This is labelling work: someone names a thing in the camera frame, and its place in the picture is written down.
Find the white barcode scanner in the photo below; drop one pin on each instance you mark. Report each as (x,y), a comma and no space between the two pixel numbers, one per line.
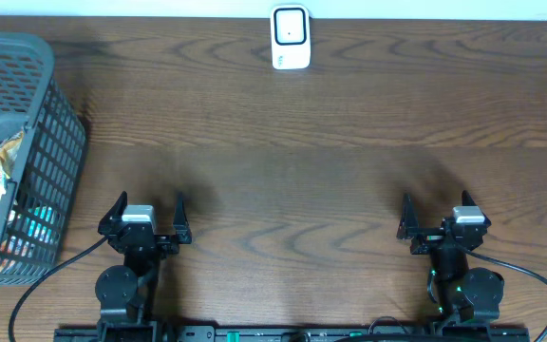
(290,37)

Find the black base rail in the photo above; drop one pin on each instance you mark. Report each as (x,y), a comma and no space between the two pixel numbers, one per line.
(234,334)

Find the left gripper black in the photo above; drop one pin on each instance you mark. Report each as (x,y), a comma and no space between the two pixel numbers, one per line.
(182,233)

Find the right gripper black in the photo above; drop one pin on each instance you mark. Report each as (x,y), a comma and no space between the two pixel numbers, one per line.
(428,237)

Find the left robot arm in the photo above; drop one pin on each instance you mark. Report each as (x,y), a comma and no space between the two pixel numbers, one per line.
(127,292)

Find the grey plastic mesh basket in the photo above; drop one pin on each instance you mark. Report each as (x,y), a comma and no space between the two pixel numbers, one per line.
(39,194)

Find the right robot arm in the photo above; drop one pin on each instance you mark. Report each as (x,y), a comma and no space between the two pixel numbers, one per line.
(468,298)

